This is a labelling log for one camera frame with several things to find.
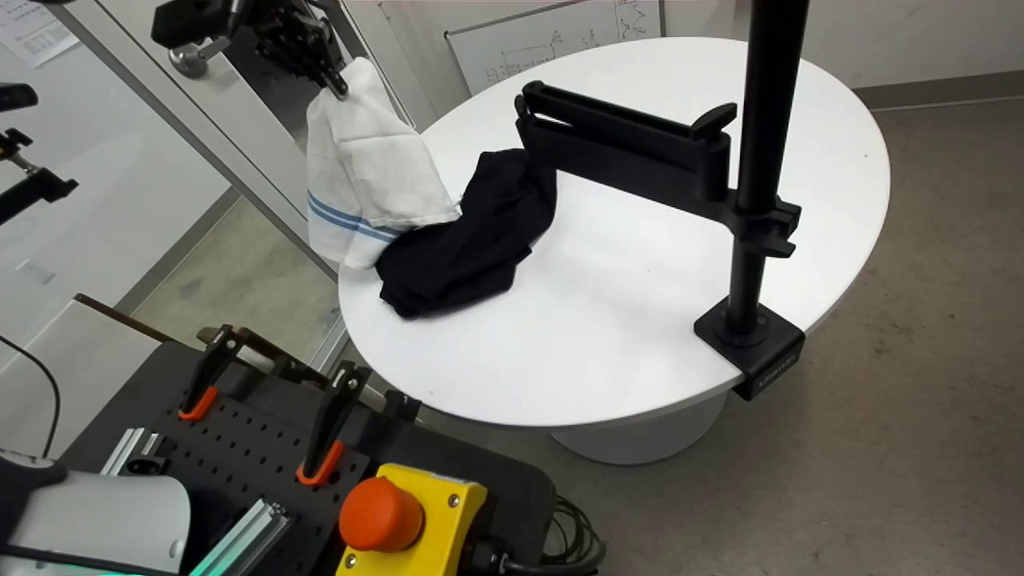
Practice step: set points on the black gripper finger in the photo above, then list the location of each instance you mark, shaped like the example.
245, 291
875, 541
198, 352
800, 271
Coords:
339, 85

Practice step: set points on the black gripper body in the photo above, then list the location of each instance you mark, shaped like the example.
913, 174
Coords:
290, 32

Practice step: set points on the white cloth with blue stripes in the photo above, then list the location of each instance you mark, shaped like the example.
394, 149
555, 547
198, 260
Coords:
369, 174

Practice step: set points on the black cloth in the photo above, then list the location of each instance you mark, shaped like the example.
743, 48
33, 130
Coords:
447, 267

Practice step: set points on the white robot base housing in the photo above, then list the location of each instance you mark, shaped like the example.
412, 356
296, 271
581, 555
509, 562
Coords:
89, 519

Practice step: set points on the black clamp-on stand with arm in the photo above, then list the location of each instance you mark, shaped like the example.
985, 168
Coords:
721, 168

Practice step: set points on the round white table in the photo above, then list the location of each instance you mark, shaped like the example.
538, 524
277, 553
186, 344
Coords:
597, 339

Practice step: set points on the black perforated board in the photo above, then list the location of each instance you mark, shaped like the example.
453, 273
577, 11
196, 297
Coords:
255, 439

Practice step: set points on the short aluminium extrusion piece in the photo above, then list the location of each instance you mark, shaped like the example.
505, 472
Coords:
135, 452

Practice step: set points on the yellow emergency stop box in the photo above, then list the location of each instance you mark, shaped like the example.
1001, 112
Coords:
406, 524

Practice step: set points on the aluminium extrusion profile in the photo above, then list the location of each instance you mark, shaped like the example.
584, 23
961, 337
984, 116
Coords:
245, 541

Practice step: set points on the glass door with metal handle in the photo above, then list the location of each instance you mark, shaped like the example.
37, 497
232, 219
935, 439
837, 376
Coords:
236, 111

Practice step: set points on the left orange-handled clamp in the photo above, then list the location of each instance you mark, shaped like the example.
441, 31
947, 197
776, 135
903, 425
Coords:
201, 388

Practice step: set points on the orange-handled clamp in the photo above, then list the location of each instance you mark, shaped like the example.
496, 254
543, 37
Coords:
323, 447
201, 388

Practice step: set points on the black camera mount at left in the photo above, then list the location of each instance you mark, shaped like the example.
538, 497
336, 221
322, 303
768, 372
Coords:
37, 183

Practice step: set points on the right orange-handled clamp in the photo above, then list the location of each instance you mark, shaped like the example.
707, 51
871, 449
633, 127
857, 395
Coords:
323, 447

